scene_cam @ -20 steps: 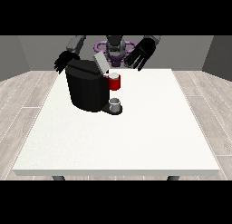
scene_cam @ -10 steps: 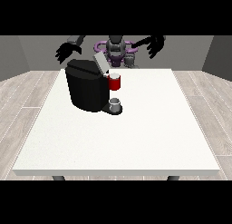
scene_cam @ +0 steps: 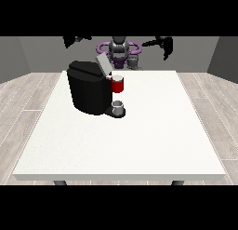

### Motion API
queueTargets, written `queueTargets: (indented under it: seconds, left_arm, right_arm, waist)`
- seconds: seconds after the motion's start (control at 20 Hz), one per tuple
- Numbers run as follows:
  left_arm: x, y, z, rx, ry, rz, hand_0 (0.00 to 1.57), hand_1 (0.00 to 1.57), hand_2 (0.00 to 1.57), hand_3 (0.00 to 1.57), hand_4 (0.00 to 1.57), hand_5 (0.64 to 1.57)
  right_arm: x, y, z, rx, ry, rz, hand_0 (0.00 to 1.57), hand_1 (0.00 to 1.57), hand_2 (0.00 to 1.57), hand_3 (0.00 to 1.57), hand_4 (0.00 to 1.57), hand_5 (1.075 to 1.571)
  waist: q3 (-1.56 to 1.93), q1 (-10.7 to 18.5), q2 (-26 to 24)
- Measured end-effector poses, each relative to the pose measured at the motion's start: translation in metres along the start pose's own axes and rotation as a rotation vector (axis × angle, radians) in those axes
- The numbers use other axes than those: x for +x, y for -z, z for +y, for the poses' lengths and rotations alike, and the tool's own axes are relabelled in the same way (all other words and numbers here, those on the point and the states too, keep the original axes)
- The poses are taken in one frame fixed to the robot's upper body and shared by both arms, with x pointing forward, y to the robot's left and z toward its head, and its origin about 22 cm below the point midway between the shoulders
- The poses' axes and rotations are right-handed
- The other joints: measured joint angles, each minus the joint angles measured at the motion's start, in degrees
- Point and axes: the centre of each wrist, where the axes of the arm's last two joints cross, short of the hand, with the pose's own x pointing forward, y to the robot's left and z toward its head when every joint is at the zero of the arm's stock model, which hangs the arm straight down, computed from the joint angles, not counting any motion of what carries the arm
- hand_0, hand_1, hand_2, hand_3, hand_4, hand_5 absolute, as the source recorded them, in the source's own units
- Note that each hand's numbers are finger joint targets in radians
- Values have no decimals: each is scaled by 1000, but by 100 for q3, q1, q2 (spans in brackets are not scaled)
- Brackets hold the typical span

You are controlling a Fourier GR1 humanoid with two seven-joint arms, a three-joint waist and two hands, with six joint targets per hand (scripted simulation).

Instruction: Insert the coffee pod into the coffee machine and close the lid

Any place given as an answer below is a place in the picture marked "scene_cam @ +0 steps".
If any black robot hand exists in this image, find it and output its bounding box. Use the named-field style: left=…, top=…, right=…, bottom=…
left=62, top=36, right=93, bottom=49
left=141, top=36, right=174, bottom=61

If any small grey coffee pod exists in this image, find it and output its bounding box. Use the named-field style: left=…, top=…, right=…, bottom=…
left=126, top=55, right=139, bottom=70

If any pale grey machine lid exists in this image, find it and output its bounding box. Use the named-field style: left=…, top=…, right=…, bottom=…
left=95, top=52, right=112, bottom=76

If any black coffee machine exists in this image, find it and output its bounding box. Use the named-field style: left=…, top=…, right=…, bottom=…
left=66, top=60, right=126, bottom=118

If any red pod holder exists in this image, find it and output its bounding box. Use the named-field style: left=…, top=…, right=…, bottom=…
left=110, top=74, right=126, bottom=94

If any grey trunk with purple rings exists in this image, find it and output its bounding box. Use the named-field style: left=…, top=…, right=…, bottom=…
left=96, top=36, right=143, bottom=70

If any small grey cup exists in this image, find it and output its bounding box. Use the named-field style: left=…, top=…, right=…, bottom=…
left=111, top=100, right=126, bottom=116

